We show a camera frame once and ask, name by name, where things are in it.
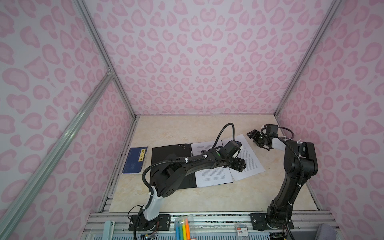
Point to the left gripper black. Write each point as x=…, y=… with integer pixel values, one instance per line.
x=240, y=164

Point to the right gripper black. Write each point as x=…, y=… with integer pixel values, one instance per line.
x=254, y=136

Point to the orange and black folder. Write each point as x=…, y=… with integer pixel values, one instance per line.
x=183, y=150

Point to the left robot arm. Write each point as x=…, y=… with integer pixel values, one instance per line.
x=164, y=178

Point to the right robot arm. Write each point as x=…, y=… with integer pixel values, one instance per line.
x=300, y=164

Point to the small red white label box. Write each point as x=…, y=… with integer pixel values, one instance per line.
x=242, y=232

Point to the box of coloured markers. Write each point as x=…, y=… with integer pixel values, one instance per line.
x=184, y=227

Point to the blue paperback book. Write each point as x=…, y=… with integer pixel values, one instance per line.
x=135, y=160

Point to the grey cloth at corner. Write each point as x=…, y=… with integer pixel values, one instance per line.
x=326, y=232

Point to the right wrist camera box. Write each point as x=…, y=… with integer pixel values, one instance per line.
x=270, y=130

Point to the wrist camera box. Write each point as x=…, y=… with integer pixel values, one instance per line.
x=270, y=130
x=232, y=148

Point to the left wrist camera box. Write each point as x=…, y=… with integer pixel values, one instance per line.
x=232, y=148

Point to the light green tool handle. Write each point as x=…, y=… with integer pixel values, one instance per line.
x=108, y=230

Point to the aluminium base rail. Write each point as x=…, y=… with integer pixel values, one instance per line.
x=213, y=222

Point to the aluminium frame corner post right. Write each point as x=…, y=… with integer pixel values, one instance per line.
x=314, y=43

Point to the aluminium frame corner post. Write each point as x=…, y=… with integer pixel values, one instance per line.
x=91, y=26
x=314, y=43

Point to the aluminium frame corner post left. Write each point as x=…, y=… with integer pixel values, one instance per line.
x=91, y=26

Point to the aluminium diagonal frame bar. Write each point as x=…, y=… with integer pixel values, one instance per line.
x=31, y=189

